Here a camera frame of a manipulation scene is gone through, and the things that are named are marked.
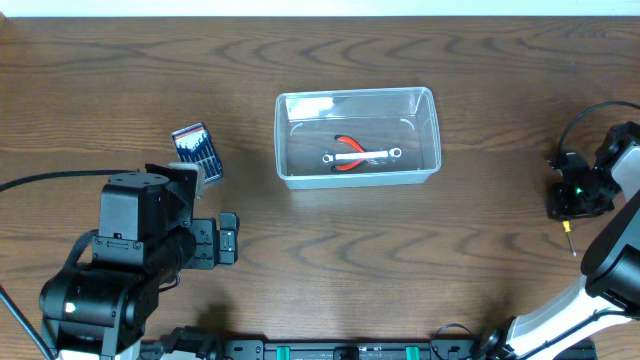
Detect black yellow screwdriver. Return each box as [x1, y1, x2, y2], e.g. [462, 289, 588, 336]
[562, 220, 577, 257]

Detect blue screwdriver bit set case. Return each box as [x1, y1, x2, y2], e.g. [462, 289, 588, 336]
[171, 123, 223, 183]

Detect red handled pliers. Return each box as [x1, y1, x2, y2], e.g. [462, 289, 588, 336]
[326, 135, 380, 172]

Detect silver double ring wrench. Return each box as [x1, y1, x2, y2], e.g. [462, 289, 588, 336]
[322, 148, 402, 163]

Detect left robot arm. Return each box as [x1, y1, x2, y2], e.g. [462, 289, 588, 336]
[40, 163, 240, 359]

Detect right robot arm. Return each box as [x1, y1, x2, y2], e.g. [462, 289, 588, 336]
[472, 122, 639, 359]

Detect clear plastic container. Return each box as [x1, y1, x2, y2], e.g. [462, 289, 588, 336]
[274, 87, 442, 190]

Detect right black cable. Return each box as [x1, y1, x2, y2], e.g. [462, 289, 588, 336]
[554, 100, 640, 166]

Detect black cable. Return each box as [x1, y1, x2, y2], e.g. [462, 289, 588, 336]
[0, 168, 146, 194]
[554, 100, 640, 166]

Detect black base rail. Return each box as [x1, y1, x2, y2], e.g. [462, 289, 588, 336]
[137, 326, 516, 360]

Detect left black cable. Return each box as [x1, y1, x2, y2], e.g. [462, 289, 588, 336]
[0, 168, 146, 194]

